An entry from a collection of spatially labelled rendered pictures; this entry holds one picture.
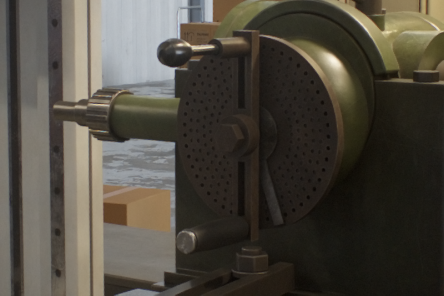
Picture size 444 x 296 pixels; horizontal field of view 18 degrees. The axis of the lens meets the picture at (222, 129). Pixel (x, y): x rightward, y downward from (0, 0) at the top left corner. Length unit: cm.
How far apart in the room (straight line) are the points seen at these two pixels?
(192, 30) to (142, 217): 482
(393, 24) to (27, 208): 92
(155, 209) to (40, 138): 351
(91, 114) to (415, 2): 45
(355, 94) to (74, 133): 81
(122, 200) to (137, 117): 403
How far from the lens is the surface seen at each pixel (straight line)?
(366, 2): 144
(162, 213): 568
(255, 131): 131
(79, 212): 210
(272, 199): 133
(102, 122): 148
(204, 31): 1017
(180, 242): 127
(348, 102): 135
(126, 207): 542
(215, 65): 136
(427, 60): 142
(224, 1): 1054
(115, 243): 252
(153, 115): 144
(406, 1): 173
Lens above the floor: 134
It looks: 7 degrees down
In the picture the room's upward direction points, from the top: straight up
